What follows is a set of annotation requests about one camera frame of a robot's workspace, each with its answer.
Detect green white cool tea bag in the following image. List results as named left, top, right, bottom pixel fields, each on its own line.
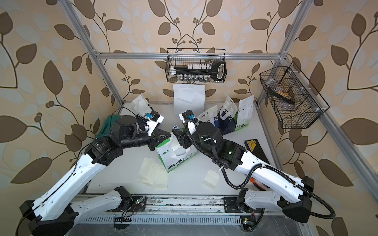
left=156, top=134, right=197, bottom=173

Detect blue takeaway bag white handles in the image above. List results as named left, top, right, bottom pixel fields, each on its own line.
left=197, top=105, right=219, bottom=127

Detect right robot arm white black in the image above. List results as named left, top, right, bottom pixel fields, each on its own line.
left=179, top=110, right=336, bottom=223

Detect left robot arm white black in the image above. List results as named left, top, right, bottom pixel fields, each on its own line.
left=20, top=111, right=171, bottom=236

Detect white flat bag back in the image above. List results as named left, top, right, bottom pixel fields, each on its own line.
left=173, top=84, right=205, bottom=116

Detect green plastic tool case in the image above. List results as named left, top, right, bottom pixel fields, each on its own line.
left=96, top=115, right=121, bottom=138

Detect dark navy bag right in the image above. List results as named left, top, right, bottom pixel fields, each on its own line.
left=218, top=96, right=238, bottom=135

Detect white green bag right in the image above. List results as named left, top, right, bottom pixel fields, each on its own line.
left=235, top=95, right=255, bottom=131

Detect black socket set holder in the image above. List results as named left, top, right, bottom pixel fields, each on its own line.
left=170, top=61, right=227, bottom=83

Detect black yellow-labelled device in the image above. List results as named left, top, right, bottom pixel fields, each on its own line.
left=244, top=139, right=269, bottom=164

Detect object in right basket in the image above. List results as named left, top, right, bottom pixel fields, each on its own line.
left=267, top=87, right=295, bottom=105

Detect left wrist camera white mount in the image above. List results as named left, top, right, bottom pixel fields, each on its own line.
left=143, top=110, right=164, bottom=136

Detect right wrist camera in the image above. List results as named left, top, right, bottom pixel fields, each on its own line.
left=179, top=110, right=198, bottom=133

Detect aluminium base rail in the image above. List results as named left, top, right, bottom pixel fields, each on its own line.
left=69, top=192, right=263, bottom=219

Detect back wire basket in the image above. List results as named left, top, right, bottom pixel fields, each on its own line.
left=165, top=47, right=227, bottom=84

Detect wire basket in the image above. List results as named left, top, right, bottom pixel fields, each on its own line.
left=259, top=62, right=330, bottom=129
left=165, top=47, right=227, bottom=84

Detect orange handled pliers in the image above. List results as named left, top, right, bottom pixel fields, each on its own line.
left=250, top=178, right=267, bottom=191

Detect right wire basket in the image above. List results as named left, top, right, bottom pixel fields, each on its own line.
left=259, top=62, right=330, bottom=129

